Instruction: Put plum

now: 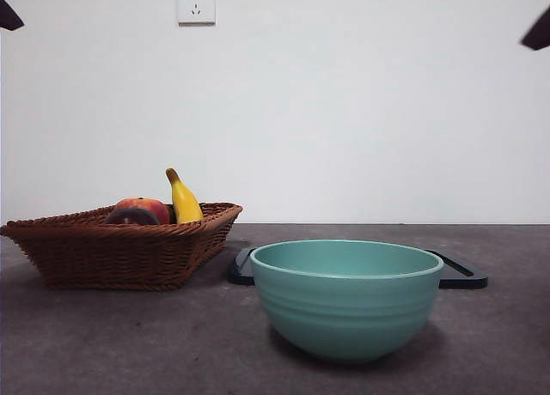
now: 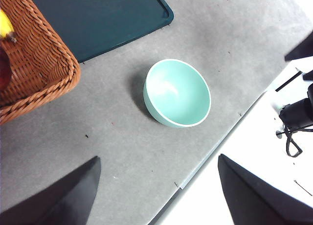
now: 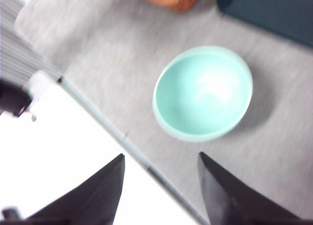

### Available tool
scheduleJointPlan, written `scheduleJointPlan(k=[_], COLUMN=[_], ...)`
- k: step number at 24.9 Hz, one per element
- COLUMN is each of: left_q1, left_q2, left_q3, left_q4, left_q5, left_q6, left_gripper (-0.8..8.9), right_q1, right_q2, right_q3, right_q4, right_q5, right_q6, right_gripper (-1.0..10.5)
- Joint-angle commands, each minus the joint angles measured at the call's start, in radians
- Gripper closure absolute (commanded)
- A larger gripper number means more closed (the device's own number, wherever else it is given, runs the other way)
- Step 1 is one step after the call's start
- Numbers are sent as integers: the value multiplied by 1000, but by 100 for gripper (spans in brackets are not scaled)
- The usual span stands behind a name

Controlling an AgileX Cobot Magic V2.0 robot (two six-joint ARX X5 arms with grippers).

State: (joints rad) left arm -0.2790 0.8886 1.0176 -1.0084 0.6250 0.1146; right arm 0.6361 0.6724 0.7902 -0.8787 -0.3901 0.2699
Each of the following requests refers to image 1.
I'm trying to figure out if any red yellow apple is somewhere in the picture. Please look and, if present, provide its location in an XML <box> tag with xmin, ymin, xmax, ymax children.
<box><xmin>113</xmin><ymin>197</ymin><xmax>172</xmax><ymax>225</ymax></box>

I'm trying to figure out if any dark rectangular tray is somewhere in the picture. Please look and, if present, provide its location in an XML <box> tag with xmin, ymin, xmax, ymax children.
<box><xmin>226</xmin><ymin>246</ymin><xmax>490</xmax><ymax>289</ymax></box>

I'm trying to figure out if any dark red plum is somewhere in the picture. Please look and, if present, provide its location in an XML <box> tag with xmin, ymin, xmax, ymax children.
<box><xmin>104</xmin><ymin>208</ymin><xmax>161</xmax><ymax>227</ymax></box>

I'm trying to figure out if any teal ceramic bowl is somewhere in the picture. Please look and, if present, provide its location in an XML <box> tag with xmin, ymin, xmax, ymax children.
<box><xmin>248</xmin><ymin>239</ymin><xmax>444</xmax><ymax>365</ymax></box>

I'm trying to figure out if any white wall socket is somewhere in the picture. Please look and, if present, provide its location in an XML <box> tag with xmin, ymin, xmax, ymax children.
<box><xmin>178</xmin><ymin>0</ymin><xmax>217</xmax><ymax>26</ymax></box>

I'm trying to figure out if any brown wicker basket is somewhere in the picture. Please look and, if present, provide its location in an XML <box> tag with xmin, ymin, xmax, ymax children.
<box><xmin>0</xmin><ymin>202</ymin><xmax>244</xmax><ymax>291</ymax></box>

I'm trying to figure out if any yellow banana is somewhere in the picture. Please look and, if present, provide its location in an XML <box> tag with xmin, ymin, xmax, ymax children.
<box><xmin>165</xmin><ymin>167</ymin><xmax>205</xmax><ymax>224</ymax></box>

